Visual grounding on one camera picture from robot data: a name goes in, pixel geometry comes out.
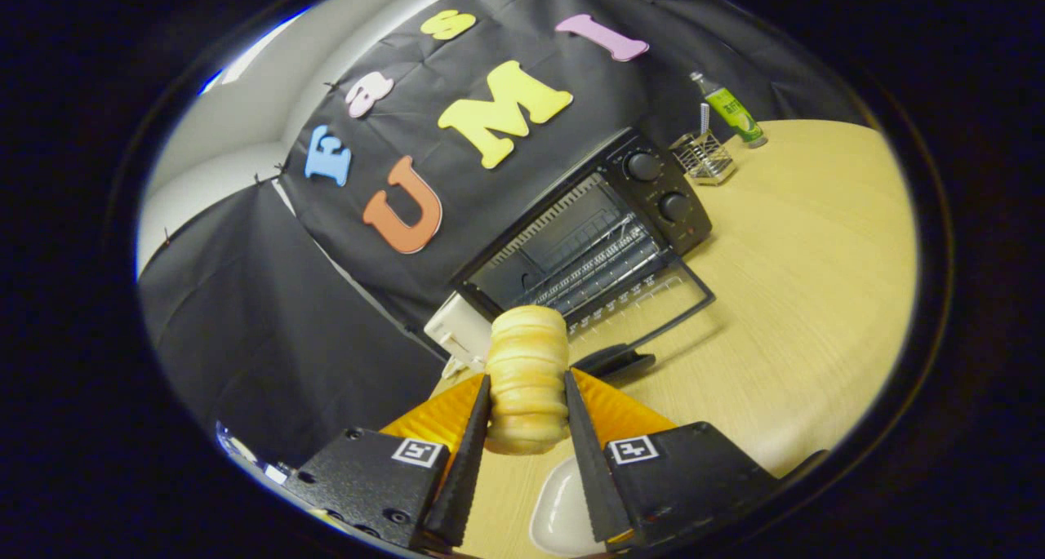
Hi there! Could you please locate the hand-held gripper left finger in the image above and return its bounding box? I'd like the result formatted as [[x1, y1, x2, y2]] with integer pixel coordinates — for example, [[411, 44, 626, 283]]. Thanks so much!
[[282, 371, 493, 553]]

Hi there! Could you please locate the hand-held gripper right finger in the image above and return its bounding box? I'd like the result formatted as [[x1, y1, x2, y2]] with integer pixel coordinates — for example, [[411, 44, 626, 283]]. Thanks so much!
[[563, 368, 829, 553]]

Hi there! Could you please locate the ridged bread roll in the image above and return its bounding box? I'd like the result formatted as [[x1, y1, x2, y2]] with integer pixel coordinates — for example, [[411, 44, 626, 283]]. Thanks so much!
[[483, 304, 570, 455]]

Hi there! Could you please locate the black toaster oven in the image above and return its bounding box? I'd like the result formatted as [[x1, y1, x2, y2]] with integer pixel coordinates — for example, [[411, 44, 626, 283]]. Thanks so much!
[[451, 126, 718, 380]]

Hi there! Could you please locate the white pop-up toaster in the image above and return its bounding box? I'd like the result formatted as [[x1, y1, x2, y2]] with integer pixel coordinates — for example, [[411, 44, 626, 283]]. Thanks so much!
[[423, 291, 495, 380]]

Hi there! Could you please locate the white plate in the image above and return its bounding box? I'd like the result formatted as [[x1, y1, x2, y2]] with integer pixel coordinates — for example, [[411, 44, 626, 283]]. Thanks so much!
[[529, 455, 609, 557]]

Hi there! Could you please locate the green drink bottle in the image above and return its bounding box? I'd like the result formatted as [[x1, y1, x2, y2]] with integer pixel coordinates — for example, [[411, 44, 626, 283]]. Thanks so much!
[[688, 71, 768, 149]]

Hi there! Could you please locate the metal wire basket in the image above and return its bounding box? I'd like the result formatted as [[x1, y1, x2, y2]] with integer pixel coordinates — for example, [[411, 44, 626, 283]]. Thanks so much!
[[669, 129, 737, 186]]

